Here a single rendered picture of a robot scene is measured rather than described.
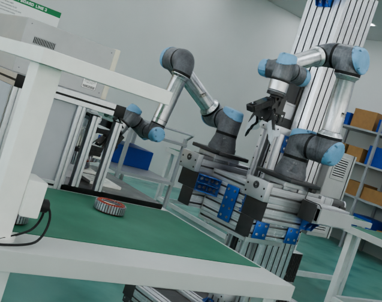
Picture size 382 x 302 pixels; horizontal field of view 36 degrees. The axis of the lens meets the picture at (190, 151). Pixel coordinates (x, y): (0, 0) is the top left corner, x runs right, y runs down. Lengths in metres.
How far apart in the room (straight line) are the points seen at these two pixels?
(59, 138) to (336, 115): 1.21
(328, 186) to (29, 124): 2.07
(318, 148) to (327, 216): 0.33
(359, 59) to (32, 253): 1.72
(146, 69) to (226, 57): 1.45
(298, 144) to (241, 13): 6.94
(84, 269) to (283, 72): 1.17
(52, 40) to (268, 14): 7.83
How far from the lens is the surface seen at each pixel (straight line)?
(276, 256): 3.14
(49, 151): 2.22
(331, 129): 2.69
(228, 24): 9.44
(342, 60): 2.69
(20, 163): 1.43
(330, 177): 3.18
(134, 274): 1.58
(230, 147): 3.10
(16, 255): 1.42
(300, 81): 2.40
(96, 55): 2.36
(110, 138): 2.31
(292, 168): 2.76
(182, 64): 2.91
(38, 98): 1.41
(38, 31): 2.27
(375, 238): 4.48
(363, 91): 10.28
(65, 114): 2.21
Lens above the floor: 1.17
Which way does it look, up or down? 3 degrees down
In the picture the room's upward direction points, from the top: 18 degrees clockwise
